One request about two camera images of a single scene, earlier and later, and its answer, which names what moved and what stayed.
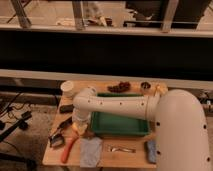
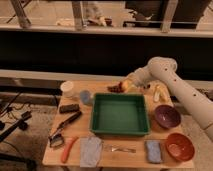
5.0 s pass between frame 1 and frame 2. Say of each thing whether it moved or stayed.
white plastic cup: stayed
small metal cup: stayed
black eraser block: stayed
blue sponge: stayed
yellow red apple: moved
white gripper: moved
